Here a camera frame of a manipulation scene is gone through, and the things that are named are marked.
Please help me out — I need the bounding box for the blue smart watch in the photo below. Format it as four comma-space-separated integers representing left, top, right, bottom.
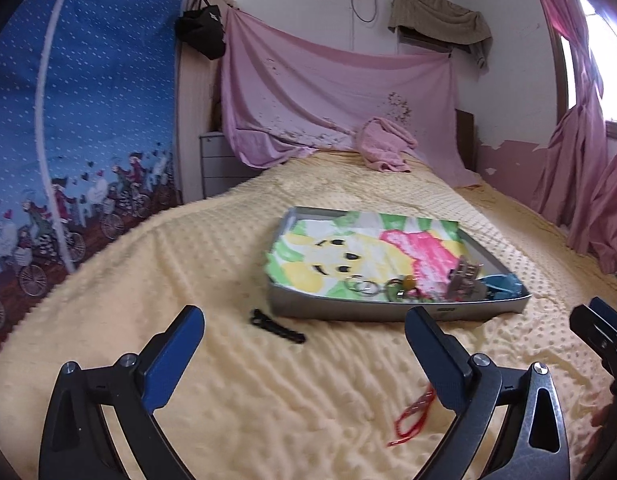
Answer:
479, 273, 525, 301

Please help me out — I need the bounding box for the red cord bead bracelet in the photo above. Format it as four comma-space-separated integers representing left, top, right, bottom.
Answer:
387, 383, 438, 449

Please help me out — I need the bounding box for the right hand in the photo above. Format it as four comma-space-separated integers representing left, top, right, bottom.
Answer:
581, 404, 612, 465

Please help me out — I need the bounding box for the pink window curtain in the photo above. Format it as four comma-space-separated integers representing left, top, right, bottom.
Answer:
532, 0, 617, 274

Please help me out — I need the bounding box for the grey metal hair claw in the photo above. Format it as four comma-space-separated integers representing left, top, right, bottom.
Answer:
445, 256, 487, 301

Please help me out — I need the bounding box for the black hair clip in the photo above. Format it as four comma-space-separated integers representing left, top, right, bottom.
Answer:
250, 309, 306, 344

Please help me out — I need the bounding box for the colourful cartoon cloth liner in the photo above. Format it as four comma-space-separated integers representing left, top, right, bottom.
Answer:
266, 211, 468, 302

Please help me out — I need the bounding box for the dark wooden headboard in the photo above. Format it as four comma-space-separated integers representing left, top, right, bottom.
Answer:
455, 110, 477, 171

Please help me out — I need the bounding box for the crumpled pink towel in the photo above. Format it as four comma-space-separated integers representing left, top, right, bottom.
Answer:
354, 117, 418, 172

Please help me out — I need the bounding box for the grey drawer nightstand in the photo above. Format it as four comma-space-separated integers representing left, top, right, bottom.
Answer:
199, 132, 262, 198

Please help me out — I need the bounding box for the olive brown hanging towel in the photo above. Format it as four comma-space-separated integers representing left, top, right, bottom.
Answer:
388, 0, 492, 70

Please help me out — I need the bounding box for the blue dotted cartoon wardrobe cover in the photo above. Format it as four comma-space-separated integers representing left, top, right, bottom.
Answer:
0, 0, 184, 347

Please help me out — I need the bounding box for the wooden wardrobe side panel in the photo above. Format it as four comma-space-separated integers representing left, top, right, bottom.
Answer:
175, 0, 230, 206

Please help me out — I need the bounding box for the pink hanging sheet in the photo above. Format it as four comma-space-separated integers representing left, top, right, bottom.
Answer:
220, 9, 479, 188

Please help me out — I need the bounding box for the black hanging bag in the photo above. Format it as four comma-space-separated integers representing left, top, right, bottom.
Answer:
174, 0, 226, 61

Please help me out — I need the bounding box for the amber bead ring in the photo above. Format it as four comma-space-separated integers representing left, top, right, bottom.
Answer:
385, 275, 422, 302

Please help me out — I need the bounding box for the silver key ring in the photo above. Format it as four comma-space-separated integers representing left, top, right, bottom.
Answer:
350, 278, 388, 298

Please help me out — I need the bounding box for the white power cable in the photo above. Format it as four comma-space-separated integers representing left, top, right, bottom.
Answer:
345, 0, 380, 51

